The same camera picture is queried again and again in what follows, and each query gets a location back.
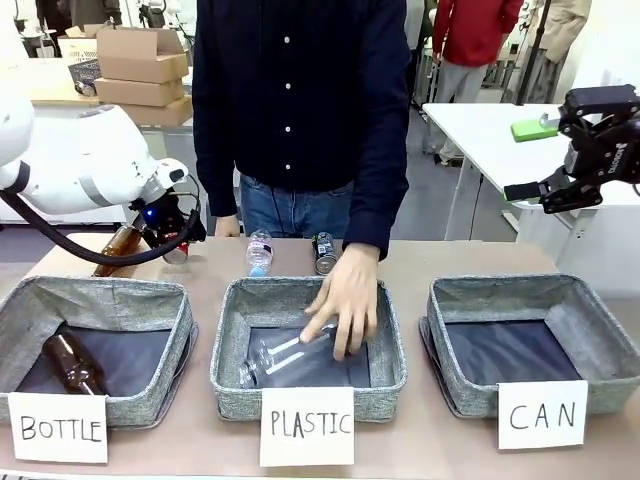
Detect person's left arm navy sleeve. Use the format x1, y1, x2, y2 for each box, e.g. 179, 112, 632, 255
342, 0, 414, 262

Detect person's arm navy sleeve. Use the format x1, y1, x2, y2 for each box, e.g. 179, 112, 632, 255
191, 0, 242, 219
342, 0, 414, 262

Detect red drink can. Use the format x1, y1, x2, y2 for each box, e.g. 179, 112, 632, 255
163, 239, 192, 266

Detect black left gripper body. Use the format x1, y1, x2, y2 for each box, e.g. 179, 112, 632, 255
130, 191, 207, 249

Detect white paper sign bottle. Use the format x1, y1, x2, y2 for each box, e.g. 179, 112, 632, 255
7, 391, 109, 464

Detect person's blue jeans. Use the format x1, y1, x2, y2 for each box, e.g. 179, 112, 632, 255
238, 172, 355, 240

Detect person in red jacket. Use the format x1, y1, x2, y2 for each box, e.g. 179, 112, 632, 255
430, 0, 525, 164

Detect grey fabric basket plastic label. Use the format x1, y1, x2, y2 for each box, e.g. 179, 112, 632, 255
209, 276, 409, 422

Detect white plastic crate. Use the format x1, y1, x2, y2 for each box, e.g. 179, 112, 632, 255
58, 35, 99, 62

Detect person's right hand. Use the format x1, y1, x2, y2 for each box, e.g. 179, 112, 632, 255
214, 215, 242, 239

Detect person's torso navy shirt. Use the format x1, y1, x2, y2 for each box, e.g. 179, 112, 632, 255
195, 0, 414, 192

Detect black drink can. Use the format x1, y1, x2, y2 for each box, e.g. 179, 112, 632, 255
312, 231, 336, 277

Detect white paper sign plastic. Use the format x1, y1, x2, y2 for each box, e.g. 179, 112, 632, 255
258, 386, 356, 468

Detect grey fabric basket can label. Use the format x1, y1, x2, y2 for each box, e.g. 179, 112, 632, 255
418, 272, 640, 419

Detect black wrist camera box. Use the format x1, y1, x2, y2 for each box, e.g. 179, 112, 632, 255
563, 85, 640, 121

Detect white side table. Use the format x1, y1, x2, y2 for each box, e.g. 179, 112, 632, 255
421, 101, 640, 271

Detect flat closed cardboard box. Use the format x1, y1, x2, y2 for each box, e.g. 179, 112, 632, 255
115, 96, 194, 127
93, 76, 187, 108

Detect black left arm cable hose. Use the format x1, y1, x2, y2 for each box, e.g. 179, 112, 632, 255
0, 164, 202, 267

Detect black wire basket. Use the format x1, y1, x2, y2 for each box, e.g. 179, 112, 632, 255
66, 57, 101, 95

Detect person in beige coat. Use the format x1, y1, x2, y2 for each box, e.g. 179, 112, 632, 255
523, 0, 594, 106

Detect clear plastic bottle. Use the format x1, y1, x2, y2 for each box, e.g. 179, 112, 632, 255
238, 322, 343, 391

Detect black stand pole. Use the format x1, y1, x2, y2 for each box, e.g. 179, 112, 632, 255
524, 0, 552, 106

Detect open cardboard box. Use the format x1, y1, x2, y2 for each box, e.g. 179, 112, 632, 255
95, 25, 191, 85

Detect brown glass bottle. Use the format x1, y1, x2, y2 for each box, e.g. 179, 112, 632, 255
91, 224, 147, 279
41, 333, 110, 397

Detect person's right arm navy sleeve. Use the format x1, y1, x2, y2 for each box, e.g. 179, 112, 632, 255
191, 0, 242, 219

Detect grey fabric basket bottle label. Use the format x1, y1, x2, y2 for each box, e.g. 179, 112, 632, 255
0, 275, 200, 430

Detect clear water bottle blue cap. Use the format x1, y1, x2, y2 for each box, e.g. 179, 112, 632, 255
245, 229, 275, 278

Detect white paper sign can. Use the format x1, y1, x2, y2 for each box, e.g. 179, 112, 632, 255
496, 380, 589, 451

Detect stack of cardboard boxes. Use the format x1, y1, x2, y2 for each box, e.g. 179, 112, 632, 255
0, 55, 194, 107

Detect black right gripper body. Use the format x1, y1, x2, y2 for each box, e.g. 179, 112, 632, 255
563, 115, 640, 185

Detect person's left hand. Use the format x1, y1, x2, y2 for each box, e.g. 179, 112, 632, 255
299, 242, 381, 362

